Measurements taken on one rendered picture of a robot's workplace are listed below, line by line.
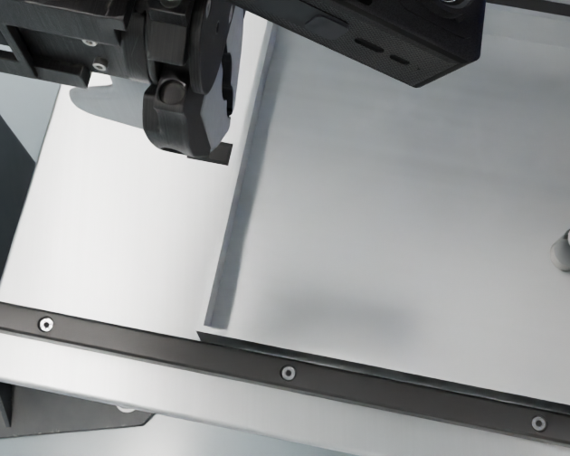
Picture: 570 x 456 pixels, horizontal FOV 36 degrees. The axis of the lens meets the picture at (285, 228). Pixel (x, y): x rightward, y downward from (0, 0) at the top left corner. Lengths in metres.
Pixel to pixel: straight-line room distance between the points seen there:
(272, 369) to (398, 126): 0.19
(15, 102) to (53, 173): 1.05
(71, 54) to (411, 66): 0.11
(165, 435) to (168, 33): 1.23
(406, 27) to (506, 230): 0.37
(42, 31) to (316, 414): 0.36
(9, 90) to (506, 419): 1.28
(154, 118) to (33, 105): 1.37
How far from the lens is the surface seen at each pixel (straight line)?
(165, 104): 0.27
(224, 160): 0.61
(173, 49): 0.26
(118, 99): 0.34
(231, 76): 0.36
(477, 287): 0.59
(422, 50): 0.25
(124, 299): 0.59
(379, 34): 0.25
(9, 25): 0.28
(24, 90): 1.68
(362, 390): 0.55
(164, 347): 0.56
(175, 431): 1.46
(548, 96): 0.65
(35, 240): 0.61
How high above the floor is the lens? 1.44
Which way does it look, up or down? 73 degrees down
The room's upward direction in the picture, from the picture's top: straight up
